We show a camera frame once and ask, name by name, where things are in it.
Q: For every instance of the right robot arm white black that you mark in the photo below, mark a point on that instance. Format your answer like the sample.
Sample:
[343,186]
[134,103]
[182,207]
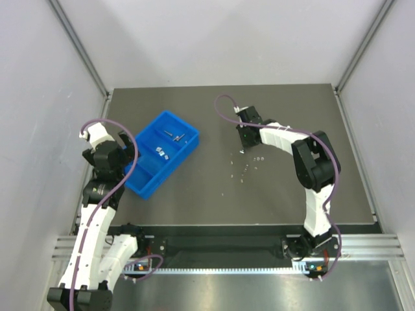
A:
[314,168]

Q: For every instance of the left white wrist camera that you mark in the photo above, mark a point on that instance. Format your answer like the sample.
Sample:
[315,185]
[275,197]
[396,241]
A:
[95,135]

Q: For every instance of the blue plastic compartment bin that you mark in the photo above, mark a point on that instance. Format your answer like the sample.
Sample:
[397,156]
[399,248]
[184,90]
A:
[163,146]

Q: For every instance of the aluminium frame rail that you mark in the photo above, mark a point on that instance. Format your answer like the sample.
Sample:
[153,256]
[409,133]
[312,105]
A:
[371,247]

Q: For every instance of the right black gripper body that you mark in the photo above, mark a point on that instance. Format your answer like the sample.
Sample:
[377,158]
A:
[248,137]

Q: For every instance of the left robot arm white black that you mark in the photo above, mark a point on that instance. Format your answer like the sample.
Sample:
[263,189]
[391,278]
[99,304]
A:
[91,274]

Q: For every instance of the grey slotted cable duct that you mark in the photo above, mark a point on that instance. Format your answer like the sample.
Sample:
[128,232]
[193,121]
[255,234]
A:
[297,268]

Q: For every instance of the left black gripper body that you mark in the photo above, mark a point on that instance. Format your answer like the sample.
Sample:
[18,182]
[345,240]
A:
[122,150]

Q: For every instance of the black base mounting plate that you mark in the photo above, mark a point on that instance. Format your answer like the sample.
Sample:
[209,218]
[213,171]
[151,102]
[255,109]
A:
[279,247]

